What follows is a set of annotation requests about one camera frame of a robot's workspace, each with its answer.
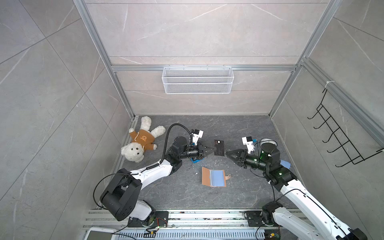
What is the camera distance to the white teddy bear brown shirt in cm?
92

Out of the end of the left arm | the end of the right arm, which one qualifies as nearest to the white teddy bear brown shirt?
the end of the left arm

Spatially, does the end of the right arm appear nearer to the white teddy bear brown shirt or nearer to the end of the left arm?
the end of the left arm
